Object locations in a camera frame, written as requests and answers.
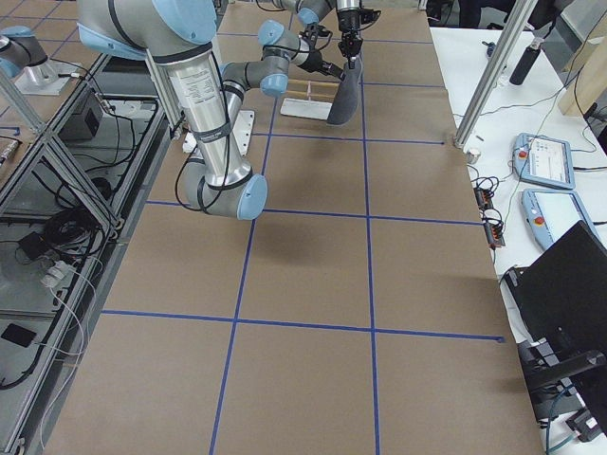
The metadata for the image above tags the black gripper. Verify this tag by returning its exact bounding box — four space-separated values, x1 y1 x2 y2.
303 49 344 81
337 7 363 69

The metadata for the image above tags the blue grey microfibre towel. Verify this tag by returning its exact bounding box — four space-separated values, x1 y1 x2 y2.
326 58 363 126

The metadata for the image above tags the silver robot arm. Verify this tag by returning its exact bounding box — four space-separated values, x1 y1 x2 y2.
77 1 322 220
269 0 366 69

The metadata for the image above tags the right wooden rack rod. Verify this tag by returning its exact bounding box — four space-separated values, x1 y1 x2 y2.
289 79 340 89

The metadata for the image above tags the wooden rack rod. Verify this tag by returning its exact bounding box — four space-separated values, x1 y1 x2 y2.
285 90 335 102
289 79 340 89

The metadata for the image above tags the left wooden rack rod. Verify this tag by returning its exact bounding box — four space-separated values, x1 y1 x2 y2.
285 90 335 102

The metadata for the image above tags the white towel rack base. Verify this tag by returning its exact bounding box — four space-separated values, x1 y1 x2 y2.
280 98 332 120

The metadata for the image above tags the small metal cylinder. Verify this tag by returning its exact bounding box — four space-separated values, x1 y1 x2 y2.
466 148 481 165

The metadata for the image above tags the black water bottle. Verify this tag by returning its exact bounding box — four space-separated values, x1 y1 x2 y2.
509 37 544 85

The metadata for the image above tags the upper teach pendant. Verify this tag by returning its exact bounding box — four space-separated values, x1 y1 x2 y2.
513 133 576 190

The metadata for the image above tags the teach pendant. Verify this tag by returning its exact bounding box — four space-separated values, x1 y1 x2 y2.
522 189 598 250
513 133 576 190

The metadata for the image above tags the lower teach pendant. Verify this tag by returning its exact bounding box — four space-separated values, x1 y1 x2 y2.
522 189 598 250

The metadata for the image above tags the black laptop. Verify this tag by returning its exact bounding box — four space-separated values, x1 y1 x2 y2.
504 221 606 360

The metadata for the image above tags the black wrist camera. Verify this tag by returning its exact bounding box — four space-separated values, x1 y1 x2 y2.
359 8 381 26
300 23 333 49

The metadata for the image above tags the white pedestal column base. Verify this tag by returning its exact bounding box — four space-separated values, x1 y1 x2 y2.
182 110 255 156

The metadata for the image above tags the aluminium frame post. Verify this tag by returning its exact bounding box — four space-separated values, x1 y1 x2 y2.
453 0 537 149

